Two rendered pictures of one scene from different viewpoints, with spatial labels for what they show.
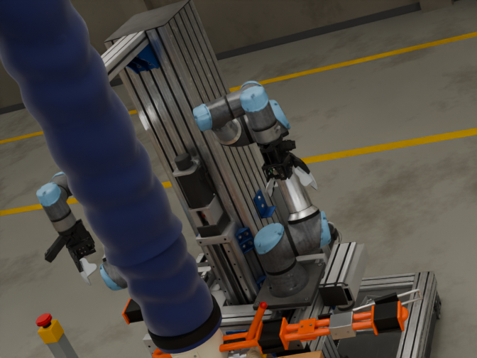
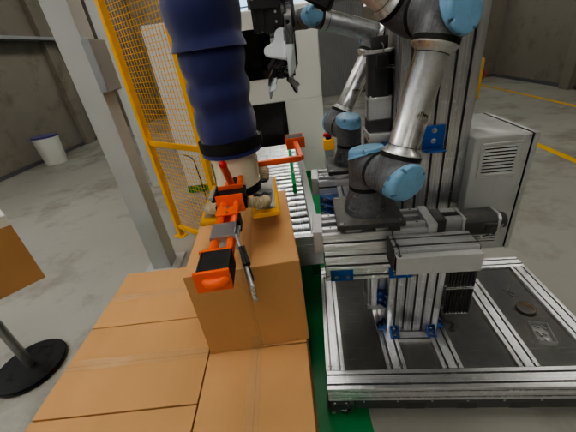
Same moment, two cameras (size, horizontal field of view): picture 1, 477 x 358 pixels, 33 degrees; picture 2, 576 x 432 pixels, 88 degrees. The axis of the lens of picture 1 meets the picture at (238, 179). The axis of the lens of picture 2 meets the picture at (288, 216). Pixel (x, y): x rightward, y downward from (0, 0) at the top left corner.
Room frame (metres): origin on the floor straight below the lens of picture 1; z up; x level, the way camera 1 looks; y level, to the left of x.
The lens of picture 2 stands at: (1.77, -0.77, 1.57)
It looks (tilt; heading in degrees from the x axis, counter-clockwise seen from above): 29 degrees down; 67
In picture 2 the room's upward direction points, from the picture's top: 8 degrees counter-clockwise
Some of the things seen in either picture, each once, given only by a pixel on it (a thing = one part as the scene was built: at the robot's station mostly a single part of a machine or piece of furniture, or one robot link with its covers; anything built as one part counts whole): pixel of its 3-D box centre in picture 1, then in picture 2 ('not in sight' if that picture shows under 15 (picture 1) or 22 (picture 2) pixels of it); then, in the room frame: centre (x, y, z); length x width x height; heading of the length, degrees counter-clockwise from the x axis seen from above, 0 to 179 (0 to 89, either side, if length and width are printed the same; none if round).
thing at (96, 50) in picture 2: not in sight; (103, 66); (1.69, 1.72, 1.62); 0.20 x 0.05 x 0.30; 65
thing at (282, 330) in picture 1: (273, 335); (231, 198); (1.96, 0.09, 1.18); 0.10 x 0.08 x 0.06; 158
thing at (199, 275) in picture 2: (387, 317); (215, 268); (1.82, -0.23, 1.18); 0.08 x 0.07 x 0.05; 68
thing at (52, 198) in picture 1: (53, 201); not in sight; (2.43, 0.58, 1.67); 0.09 x 0.08 x 0.11; 170
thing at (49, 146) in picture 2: not in sight; (51, 149); (-0.10, 7.35, 0.30); 0.52 x 0.49 x 0.60; 148
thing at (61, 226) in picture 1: (64, 221); not in sight; (2.43, 0.59, 1.60); 0.08 x 0.08 x 0.05
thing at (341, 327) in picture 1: (343, 325); (225, 237); (1.88, -0.11, 1.18); 0.07 x 0.07 x 0.04; 68
